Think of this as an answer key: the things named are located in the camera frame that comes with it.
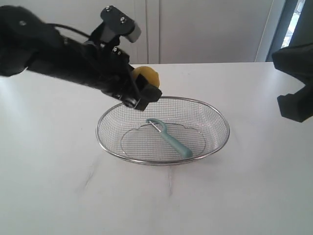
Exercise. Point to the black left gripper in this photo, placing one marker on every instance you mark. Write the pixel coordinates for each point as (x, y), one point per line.
(106, 68)

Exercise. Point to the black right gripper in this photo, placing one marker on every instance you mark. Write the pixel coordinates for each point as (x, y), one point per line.
(296, 61)

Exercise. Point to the yellow lemon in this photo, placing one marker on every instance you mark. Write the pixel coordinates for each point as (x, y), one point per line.
(149, 74)

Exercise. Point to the teal handled vegetable peeler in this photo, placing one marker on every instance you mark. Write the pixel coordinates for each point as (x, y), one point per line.
(161, 127)

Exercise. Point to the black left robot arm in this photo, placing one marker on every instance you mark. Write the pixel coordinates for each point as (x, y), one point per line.
(28, 43)

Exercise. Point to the white cabinet doors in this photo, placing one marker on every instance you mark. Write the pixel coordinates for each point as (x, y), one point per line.
(177, 31)

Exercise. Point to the oval metal wire mesh basket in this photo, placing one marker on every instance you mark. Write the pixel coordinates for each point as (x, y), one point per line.
(124, 133)

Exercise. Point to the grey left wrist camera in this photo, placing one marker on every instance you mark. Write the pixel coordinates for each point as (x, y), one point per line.
(117, 24)

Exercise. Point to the window with dark frame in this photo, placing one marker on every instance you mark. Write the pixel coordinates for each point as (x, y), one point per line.
(295, 26)

